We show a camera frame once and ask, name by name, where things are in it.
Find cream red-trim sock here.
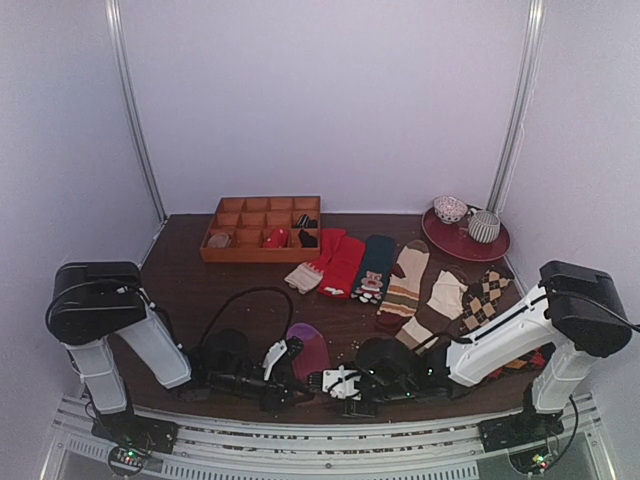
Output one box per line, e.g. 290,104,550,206
284,262,324,295

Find black cable loop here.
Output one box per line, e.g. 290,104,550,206
197,286,295,351

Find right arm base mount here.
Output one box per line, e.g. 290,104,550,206
478,411,564,452

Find patterned white red bowl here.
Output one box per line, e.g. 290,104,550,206
433,195,468,224

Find cream brown short sock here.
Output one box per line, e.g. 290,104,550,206
426,270,468,320

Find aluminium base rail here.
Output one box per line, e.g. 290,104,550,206
42,392,616,480

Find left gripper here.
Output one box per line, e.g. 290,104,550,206
209,369,311,417

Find red long sock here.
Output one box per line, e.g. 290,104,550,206
317,228,365,299

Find red rolled sock in tray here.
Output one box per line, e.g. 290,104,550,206
262,227,290,249

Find right aluminium frame post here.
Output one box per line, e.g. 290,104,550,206
487,0,546,214

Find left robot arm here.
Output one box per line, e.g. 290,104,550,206
45,261,314,444

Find red round tray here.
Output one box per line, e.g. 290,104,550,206
422,208,511,263

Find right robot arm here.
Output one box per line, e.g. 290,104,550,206
308,260,639,442

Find left aluminium frame post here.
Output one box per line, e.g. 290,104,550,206
105,0,168,224

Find black striped sock in tray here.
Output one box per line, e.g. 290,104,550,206
293,214,318,229

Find green reindeer sock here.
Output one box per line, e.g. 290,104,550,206
351,234,395,304

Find argyle black orange sock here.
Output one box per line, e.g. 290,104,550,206
487,343,556,381

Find beige sock in tray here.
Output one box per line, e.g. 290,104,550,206
206,232,232,249

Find wooden divided organizer tray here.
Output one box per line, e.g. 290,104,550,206
200,196,321,263

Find argyle beige brown sock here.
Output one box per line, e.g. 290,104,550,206
458,266,514,335

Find cream striped sock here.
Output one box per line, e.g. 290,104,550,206
375,240,430,335

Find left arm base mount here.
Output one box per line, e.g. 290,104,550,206
91,414,178,454

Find striped grey cup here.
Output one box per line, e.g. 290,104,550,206
468,208,501,244

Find magenta purple ribbed sock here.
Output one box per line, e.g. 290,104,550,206
286,323,331,383

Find aluminium frame post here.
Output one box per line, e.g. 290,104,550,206
105,0,168,224
487,0,546,214

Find black rolled sock in tray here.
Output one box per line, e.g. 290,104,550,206
298,229,318,248

